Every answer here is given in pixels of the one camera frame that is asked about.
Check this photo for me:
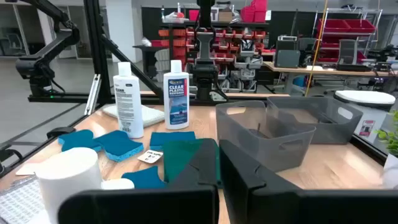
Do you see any black side table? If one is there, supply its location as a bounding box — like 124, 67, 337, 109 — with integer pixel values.
132, 44, 163, 79

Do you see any white trash can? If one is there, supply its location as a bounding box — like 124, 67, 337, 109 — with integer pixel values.
333, 90, 397, 146

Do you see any wooden top desk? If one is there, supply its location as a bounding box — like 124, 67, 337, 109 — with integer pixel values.
262, 60, 398, 96

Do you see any silver aluminium bracket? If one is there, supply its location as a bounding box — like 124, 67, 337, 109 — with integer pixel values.
84, 73, 102, 116

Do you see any blue wavy sponge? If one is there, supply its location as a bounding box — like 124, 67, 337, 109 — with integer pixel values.
57, 129, 104, 154
121, 165, 168, 190
93, 129, 145, 163

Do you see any grey waffle dish cloth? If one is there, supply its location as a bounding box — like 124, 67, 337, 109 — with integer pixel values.
0, 175, 47, 224
102, 104, 166, 129

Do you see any white paper tag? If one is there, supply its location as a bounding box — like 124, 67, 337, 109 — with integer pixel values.
137, 149, 164, 164
100, 177, 136, 191

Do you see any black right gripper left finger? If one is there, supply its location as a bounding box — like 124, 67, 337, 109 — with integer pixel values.
57, 138, 220, 224

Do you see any green plant in white pot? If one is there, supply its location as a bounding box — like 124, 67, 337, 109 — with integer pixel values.
374, 109, 398, 189

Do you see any grey translucent plastic bin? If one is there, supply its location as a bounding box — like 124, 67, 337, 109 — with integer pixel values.
215, 100, 317, 174
266, 95, 364, 145

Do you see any grey computer case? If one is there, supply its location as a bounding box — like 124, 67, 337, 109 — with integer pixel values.
274, 35, 302, 69

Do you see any black shelf with red bins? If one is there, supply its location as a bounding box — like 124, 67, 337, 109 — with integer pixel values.
157, 0, 270, 94

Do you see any white plastic restorer bottle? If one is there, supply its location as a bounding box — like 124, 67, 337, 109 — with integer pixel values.
113, 61, 145, 139
162, 59, 190, 131
35, 146, 104, 224

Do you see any grey office chair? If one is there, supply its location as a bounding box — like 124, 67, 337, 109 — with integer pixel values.
335, 38, 376, 73

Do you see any black plastic clamp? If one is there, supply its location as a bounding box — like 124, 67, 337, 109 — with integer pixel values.
46, 126, 76, 140

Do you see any wire rack with red bins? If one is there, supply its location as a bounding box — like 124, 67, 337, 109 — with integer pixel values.
312, 6, 384, 65

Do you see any dark green cloth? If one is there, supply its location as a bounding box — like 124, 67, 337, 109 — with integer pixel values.
162, 138, 222, 188

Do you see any yellow extension cable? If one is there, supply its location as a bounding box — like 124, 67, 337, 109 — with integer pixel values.
303, 0, 329, 98

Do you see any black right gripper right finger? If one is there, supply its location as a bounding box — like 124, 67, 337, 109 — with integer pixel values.
219, 139, 398, 224

